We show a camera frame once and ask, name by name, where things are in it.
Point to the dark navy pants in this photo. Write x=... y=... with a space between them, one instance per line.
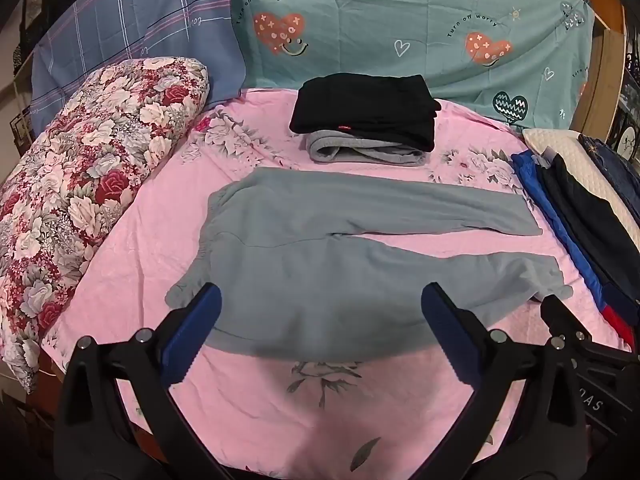
x=585 y=215

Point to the wooden headboard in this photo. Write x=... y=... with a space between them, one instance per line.
x=602 y=85

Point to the blue plaid bedding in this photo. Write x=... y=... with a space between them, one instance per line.
x=125 y=25

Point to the blue denim jeans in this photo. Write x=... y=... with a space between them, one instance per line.
x=607 y=157

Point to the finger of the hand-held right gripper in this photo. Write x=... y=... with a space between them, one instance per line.
x=557 y=312

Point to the folded grey pants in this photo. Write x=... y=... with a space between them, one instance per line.
x=325 y=147

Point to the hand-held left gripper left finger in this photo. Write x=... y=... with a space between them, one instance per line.
x=196 y=330

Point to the red floral quilt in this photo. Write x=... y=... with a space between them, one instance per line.
x=100 y=160

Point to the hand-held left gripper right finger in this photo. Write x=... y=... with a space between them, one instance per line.
x=447 y=330

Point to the pink floral bed sheet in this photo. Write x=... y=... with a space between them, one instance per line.
x=150 y=240

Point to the red garment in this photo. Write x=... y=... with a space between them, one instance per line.
x=616 y=325

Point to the folded black pants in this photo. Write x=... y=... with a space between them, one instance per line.
x=360 y=110

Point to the bright blue garment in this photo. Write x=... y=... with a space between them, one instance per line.
x=545 y=200

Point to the teal heart-print blanket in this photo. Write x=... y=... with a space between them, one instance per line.
x=375 y=25

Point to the white quilted pillow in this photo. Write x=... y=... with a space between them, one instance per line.
x=555 y=141

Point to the grey-blue pants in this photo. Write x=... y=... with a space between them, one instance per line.
x=310 y=270

